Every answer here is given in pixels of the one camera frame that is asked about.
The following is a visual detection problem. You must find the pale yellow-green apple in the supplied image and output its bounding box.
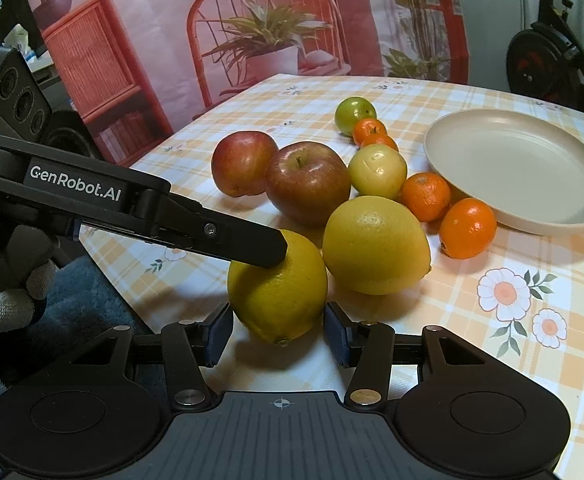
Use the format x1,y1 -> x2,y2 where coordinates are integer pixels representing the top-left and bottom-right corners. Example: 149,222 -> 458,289
347,144 -> 408,200

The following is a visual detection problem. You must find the orange plaid floral tablecloth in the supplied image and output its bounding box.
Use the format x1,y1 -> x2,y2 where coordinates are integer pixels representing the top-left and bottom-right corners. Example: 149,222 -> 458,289
80,75 -> 584,479

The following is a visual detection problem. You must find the orange tangerine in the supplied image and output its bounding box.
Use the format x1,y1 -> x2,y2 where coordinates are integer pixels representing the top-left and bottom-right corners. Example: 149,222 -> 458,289
438,197 -> 497,259
399,172 -> 452,222
352,117 -> 388,148
360,133 -> 398,151

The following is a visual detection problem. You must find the beige round plate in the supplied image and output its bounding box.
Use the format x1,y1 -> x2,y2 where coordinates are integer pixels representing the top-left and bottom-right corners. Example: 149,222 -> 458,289
423,108 -> 584,236

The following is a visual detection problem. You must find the red apple with yellow patch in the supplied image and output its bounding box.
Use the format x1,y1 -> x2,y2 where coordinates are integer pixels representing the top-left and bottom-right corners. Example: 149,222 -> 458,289
211,130 -> 279,197

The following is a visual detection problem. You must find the dark red apple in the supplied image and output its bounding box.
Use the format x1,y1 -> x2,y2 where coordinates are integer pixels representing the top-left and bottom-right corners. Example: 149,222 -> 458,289
265,141 -> 350,228

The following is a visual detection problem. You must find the large yellow lemon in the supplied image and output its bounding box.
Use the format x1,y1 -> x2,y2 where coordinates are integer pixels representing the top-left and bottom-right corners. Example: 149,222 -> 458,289
322,196 -> 431,296

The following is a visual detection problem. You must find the green apple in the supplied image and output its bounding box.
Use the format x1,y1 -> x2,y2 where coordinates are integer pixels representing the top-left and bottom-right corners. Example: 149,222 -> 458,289
334,96 -> 377,136

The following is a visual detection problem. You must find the black exercise bike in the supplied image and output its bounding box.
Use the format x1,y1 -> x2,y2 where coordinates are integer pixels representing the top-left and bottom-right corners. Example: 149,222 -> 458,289
506,0 -> 584,112

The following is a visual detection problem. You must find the printed room scene backdrop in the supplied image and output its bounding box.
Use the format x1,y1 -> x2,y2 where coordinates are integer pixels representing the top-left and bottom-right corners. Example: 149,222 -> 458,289
27,0 -> 470,165

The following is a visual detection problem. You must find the gloved left hand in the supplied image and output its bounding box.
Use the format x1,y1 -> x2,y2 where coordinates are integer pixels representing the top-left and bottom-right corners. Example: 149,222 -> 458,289
0,226 -> 60,333

